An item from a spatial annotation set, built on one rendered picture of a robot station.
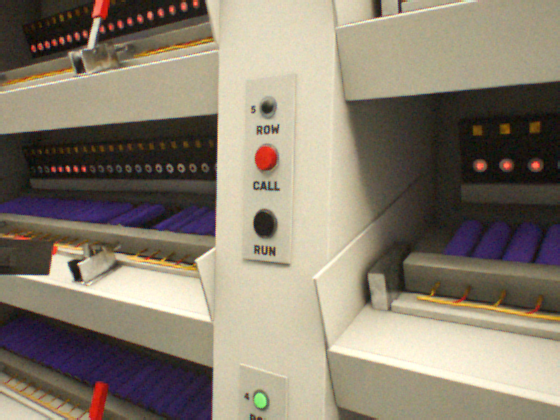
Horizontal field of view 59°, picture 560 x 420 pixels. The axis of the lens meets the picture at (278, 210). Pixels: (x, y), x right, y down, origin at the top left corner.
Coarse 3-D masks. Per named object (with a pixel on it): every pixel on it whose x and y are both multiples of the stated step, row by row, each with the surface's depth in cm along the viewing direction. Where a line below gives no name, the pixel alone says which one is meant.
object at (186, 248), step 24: (0, 216) 69; (24, 216) 66; (48, 240) 58; (72, 240) 56; (96, 240) 55; (120, 240) 52; (144, 240) 49; (168, 240) 47; (192, 240) 46; (168, 264) 45
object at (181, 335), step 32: (0, 192) 82; (160, 192) 64; (192, 192) 61; (0, 288) 57; (32, 288) 52; (64, 288) 48; (96, 288) 46; (128, 288) 44; (160, 288) 43; (192, 288) 42; (64, 320) 50; (96, 320) 46; (128, 320) 43; (160, 320) 40; (192, 320) 38; (192, 352) 39
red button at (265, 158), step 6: (258, 150) 33; (264, 150) 32; (270, 150) 32; (258, 156) 33; (264, 156) 32; (270, 156) 32; (258, 162) 33; (264, 162) 32; (270, 162) 32; (264, 168) 32; (270, 168) 32
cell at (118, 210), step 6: (126, 204) 64; (108, 210) 63; (114, 210) 63; (120, 210) 63; (126, 210) 64; (96, 216) 61; (102, 216) 61; (108, 216) 62; (114, 216) 62; (102, 222) 61
